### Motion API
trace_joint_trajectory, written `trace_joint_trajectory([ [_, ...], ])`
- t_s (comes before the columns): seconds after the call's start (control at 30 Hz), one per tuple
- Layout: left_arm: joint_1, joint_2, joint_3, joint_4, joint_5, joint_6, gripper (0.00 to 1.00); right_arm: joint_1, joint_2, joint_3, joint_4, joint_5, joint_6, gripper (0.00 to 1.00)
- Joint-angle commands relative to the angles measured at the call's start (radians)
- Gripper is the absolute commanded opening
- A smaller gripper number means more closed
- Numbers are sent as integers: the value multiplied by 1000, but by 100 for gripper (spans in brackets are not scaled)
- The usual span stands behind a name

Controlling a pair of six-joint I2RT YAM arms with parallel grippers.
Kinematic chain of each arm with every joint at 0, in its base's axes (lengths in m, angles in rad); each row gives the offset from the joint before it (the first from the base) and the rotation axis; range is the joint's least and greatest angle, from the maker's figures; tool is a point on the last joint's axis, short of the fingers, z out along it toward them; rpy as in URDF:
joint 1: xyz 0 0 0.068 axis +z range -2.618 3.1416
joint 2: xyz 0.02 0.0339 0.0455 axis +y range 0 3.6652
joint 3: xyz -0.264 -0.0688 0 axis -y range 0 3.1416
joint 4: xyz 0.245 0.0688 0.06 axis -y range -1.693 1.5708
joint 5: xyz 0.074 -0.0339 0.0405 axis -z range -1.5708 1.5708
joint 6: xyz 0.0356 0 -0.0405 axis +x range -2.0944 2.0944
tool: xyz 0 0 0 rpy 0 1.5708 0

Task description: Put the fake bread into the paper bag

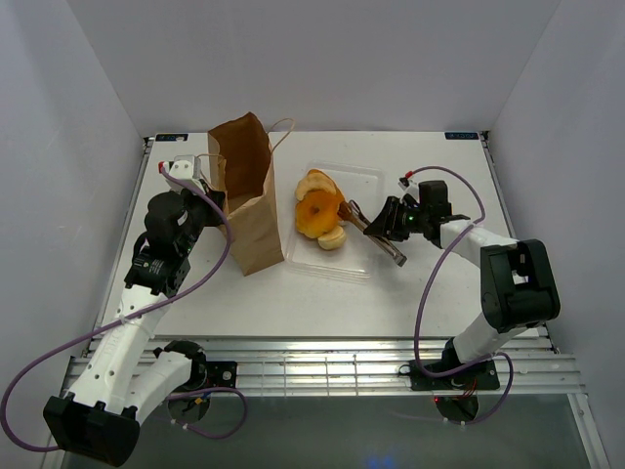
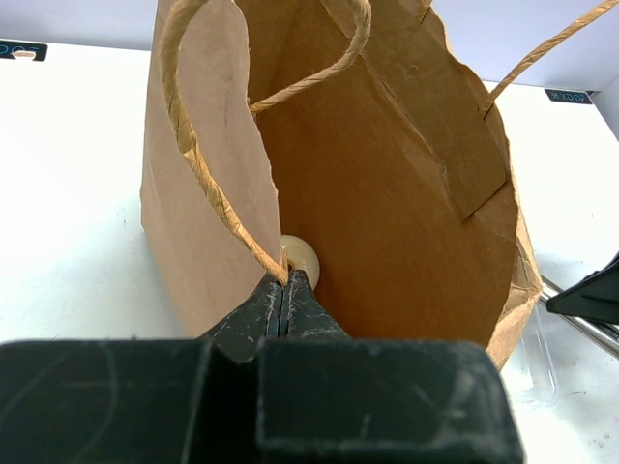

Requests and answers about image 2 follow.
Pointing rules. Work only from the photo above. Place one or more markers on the blue label sticker left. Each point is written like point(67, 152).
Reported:
point(26, 51)

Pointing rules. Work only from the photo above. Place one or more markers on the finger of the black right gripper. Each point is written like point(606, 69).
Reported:
point(594, 298)

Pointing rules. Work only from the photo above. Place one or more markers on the brown paper bag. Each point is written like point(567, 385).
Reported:
point(348, 124)

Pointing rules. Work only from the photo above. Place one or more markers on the metal serving tongs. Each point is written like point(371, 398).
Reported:
point(602, 334)

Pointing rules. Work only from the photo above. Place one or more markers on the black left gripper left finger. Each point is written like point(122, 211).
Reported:
point(183, 400)

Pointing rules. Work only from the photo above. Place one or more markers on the blue label sticker right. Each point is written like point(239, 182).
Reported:
point(568, 96)

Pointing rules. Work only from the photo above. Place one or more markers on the clear plastic tray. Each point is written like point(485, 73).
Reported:
point(541, 371)

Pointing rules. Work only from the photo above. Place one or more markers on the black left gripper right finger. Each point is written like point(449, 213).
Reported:
point(326, 397)

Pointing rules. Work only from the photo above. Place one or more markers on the blue label sticker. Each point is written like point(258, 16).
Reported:
point(568, 96)
point(26, 51)

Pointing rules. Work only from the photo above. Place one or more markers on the white frosted donut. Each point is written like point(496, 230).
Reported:
point(301, 256)

